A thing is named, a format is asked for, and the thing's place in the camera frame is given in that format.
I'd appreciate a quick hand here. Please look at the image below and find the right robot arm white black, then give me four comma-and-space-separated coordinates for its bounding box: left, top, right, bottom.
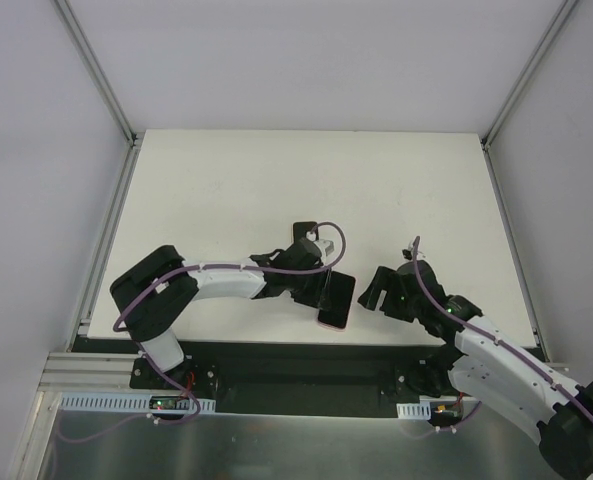
358, 260, 593, 479

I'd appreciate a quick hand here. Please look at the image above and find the right aluminium frame post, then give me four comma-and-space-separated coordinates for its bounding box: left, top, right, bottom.
481, 0, 582, 151

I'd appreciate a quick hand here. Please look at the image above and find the pink phone case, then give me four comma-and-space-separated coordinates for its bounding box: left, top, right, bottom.
316, 279, 358, 332

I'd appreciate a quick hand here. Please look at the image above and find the purple smartphone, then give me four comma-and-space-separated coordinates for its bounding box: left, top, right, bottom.
317, 271, 357, 328

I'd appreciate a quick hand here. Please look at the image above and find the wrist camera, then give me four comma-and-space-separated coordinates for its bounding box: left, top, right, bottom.
313, 239, 335, 260
402, 245, 426, 262

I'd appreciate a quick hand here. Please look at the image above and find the phone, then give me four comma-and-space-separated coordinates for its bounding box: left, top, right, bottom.
292, 221, 320, 245

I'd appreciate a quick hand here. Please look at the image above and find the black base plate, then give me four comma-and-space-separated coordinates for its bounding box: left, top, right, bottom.
70, 335, 497, 414

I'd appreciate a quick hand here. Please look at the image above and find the aluminium frame post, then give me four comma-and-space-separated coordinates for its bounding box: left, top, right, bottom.
50, 0, 145, 146
481, 0, 582, 151

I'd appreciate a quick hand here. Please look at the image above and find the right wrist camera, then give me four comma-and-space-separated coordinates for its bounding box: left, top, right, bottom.
402, 245, 426, 262

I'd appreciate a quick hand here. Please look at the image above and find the right white cable duct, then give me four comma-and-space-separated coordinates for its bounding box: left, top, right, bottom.
396, 401, 432, 421

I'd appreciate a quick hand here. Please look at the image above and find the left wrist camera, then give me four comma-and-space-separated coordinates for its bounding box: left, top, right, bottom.
313, 239, 335, 260

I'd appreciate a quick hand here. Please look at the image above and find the white cable duct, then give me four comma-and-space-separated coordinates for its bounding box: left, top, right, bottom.
60, 393, 216, 415
396, 401, 432, 421

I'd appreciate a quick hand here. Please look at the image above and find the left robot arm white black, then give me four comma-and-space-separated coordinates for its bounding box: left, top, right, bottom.
110, 236, 334, 389

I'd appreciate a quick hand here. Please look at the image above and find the front aluminium rail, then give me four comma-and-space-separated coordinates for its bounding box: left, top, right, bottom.
39, 351, 147, 391

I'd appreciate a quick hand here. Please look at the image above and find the left white cable duct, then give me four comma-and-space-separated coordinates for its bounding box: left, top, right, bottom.
60, 393, 216, 415

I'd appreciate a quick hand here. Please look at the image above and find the left aluminium frame post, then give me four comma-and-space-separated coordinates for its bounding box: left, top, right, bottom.
50, 0, 145, 146

